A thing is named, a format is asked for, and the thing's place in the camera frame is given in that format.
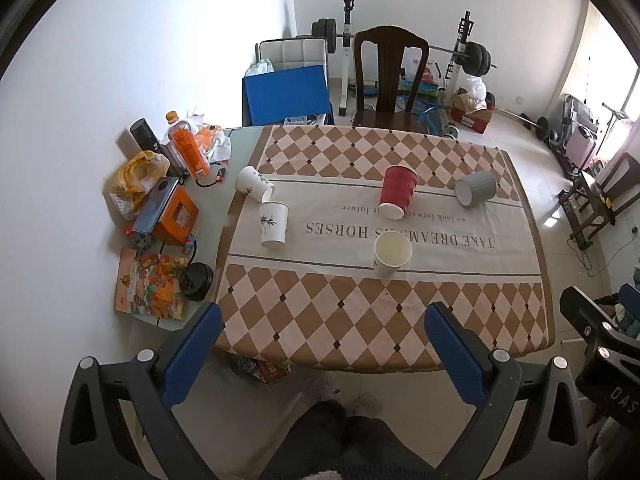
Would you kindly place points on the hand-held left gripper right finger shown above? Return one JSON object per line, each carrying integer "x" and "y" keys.
{"x": 452, "y": 355}

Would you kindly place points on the orange box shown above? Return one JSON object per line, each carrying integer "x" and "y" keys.
{"x": 177, "y": 217}

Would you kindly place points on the red cardboard box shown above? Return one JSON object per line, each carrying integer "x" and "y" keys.
{"x": 470, "y": 115}

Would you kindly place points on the yellow plastic bag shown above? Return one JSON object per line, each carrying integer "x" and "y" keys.
{"x": 135, "y": 175}

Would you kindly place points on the white leaf print cup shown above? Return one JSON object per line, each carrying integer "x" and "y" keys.
{"x": 252, "y": 182}
{"x": 273, "y": 225}

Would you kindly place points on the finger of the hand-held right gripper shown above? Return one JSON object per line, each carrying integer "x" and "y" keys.
{"x": 630, "y": 296}
{"x": 587, "y": 312}

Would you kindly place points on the white crumpled plastic bag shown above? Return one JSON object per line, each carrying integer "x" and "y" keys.
{"x": 220, "y": 149}

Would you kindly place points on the orange juice bottle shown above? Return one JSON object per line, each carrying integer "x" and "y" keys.
{"x": 189, "y": 152}

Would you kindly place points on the plain white paper cup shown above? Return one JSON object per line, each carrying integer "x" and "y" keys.
{"x": 391, "y": 255}

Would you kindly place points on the grey folded exercise machine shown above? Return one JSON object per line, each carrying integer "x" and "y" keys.
{"x": 580, "y": 130}

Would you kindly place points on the colourful printed booklet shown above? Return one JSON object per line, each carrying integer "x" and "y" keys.
{"x": 150, "y": 285}

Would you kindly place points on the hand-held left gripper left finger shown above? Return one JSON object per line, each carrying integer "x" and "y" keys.
{"x": 192, "y": 355}

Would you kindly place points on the white padded seat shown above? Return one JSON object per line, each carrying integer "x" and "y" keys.
{"x": 292, "y": 52}

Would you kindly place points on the colourful packet under table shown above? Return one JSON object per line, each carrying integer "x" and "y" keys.
{"x": 262, "y": 367}

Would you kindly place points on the red ribbed paper cup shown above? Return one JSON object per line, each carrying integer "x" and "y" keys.
{"x": 397, "y": 192}

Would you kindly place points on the grey ribbed cup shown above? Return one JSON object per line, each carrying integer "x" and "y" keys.
{"x": 477, "y": 187}

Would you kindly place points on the dark blue flat case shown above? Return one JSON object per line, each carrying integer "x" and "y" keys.
{"x": 155, "y": 205}

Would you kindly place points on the fluffy white slippers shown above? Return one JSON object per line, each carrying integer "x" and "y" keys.
{"x": 345, "y": 395}

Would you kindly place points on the barbell rack with weights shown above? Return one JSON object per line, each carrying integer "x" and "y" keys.
{"x": 345, "y": 35}

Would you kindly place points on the white shopping bag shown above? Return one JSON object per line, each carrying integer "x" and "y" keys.
{"x": 417, "y": 62}

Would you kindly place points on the barbell bar on floor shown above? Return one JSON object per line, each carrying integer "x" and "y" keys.
{"x": 530, "y": 121}

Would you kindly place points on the black cylindrical bottle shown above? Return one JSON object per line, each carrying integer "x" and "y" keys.
{"x": 146, "y": 135}

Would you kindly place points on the brown wooden stool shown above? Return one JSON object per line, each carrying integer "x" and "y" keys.
{"x": 600, "y": 195}

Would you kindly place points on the orange snack packet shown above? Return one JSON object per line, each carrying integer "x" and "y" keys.
{"x": 206, "y": 137}

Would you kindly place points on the blue flat box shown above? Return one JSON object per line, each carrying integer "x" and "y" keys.
{"x": 286, "y": 95}

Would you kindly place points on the brown checkered tablecloth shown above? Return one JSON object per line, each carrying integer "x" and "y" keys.
{"x": 350, "y": 300}

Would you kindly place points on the dark wooden chair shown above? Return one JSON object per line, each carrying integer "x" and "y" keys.
{"x": 390, "y": 75}

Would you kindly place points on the black round lid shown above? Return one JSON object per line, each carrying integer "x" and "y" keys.
{"x": 196, "y": 282}

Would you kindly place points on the red and black charger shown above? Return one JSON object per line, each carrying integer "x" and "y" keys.
{"x": 222, "y": 175}

